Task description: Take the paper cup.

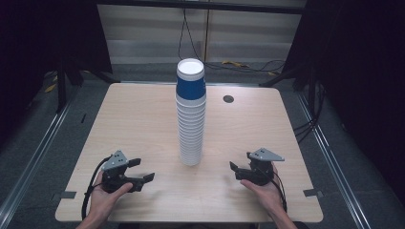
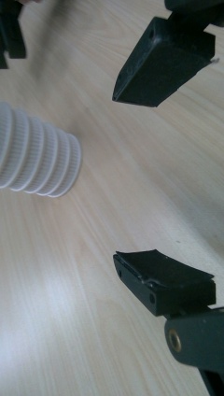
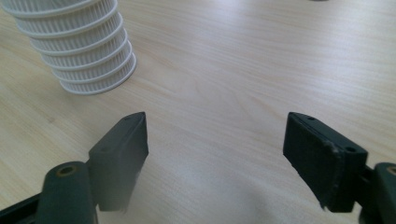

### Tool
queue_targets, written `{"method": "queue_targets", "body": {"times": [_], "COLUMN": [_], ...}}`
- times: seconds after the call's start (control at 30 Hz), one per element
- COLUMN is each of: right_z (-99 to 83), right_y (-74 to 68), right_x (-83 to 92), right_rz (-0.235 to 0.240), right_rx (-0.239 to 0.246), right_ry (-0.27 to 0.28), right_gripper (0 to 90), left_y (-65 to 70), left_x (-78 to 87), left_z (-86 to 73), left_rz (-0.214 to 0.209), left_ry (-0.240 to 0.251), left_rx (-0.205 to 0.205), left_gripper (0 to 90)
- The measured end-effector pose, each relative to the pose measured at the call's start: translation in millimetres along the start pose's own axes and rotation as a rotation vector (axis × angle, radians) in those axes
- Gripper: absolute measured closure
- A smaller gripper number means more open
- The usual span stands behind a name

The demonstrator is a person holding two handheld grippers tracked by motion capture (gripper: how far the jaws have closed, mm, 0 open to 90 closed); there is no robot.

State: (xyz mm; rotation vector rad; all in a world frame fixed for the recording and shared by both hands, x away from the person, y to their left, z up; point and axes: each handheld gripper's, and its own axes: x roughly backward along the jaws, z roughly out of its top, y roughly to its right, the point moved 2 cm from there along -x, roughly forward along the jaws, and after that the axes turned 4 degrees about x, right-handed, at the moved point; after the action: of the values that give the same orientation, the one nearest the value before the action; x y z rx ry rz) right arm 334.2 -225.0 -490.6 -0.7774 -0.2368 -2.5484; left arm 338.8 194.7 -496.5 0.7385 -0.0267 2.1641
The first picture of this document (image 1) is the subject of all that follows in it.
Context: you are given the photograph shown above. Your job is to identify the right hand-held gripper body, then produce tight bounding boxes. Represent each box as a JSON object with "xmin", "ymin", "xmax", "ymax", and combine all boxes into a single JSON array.
[{"xmin": 242, "ymin": 147, "xmax": 286, "ymax": 187}]

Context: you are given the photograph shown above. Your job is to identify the person's right hand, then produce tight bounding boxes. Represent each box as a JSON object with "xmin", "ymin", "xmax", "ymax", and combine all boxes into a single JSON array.
[{"xmin": 240, "ymin": 161, "xmax": 287, "ymax": 215}]

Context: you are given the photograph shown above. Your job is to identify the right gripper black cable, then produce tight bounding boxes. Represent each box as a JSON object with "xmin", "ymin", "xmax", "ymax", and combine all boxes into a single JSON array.
[{"xmin": 269, "ymin": 171, "xmax": 288, "ymax": 214}]

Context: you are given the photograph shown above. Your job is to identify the black overhead bar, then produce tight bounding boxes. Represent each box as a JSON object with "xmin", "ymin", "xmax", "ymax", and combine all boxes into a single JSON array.
[{"xmin": 95, "ymin": 0, "xmax": 308, "ymax": 15}]

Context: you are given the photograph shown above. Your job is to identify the yellow tape strip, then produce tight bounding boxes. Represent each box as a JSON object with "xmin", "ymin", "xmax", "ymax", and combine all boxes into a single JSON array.
[{"xmin": 221, "ymin": 60, "xmax": 250, "ymax": 69}]

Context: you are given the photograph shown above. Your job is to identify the person's left hand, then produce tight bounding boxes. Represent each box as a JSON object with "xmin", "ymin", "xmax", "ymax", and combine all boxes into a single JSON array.
[{"xmin": 90, "ymin": 171, "xmax": 134, "ymax": 218}]

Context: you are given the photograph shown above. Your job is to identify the black hanging cables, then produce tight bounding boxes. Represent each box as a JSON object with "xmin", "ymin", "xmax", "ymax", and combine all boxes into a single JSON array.
[{"xmin": 177, "ymin": 8, "xmax": 287, "ymax": 74}]

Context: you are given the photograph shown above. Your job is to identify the stack of white paper cups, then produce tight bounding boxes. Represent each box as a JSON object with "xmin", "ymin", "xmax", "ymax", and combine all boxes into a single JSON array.
[{"xmin": 175, "ymin": 57, "xmax": 207, "ymax": 167}]

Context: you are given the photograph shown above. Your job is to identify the black curtain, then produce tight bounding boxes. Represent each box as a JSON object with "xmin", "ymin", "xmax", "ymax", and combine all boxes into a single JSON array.
[
  {"xmin": 281, "ymin": 0, "xmax": 405, "ymax": 206},
  {"xmin": 0, "ymin": 0, "xmax": 113, "ymax": 151}
]

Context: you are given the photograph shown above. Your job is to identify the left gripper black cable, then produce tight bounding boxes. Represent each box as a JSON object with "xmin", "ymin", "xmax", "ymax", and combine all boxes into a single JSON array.
[{"xmin": 81, "ymin": 155, "xmax": 113, "ymax": 221}]

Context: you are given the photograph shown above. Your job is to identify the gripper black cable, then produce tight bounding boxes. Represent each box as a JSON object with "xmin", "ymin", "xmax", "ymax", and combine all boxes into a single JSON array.
[
  {"xmin": 269, "ymin": 171, "xmax": 288, "ymax": 214},
  {"xmin": 81, "ymin": 155, "xmax": 113, "ymax": 221}
]

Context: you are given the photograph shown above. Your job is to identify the black floor cables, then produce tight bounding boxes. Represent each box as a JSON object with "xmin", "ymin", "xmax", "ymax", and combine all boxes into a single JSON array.
[{"xmin": 292, "ymin": 79, "xmax": 327, "ymax": 145}]

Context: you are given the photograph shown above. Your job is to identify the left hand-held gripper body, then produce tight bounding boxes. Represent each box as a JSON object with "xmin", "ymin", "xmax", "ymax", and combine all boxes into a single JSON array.
[{"xmin": 100, "ymin": 150, "xmax": 136, "ymax": 194}]

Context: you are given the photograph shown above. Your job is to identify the metal floor rail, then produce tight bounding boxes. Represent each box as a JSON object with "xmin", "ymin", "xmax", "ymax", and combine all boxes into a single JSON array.
[
  {"xmin": 0, "ymin": 100, "xmax": 73, "ymax": 221},
  {"xmin": 296, "ymin": 92, "xmax": 373, "ymax": 229}
]

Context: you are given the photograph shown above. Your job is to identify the black stand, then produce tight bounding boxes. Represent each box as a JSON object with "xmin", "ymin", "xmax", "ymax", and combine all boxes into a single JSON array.
[{"xmin": 54, "ymin": 60, "xmax": 84, "ymax": 113}]

